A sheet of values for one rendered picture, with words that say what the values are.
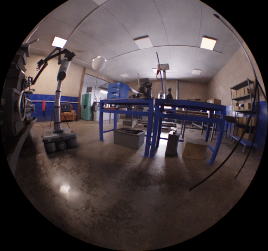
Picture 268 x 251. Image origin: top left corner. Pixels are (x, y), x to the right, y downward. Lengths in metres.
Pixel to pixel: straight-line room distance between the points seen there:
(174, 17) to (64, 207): 3.77
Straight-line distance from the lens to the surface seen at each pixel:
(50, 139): 1.40
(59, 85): 1.61
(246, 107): 3.49
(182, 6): 2.93
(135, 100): 1.17
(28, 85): 0.87
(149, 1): 2.78
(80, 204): 0.78
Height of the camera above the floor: 0.67
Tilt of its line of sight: 5 degrees down
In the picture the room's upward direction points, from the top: 4 degrees clockwise
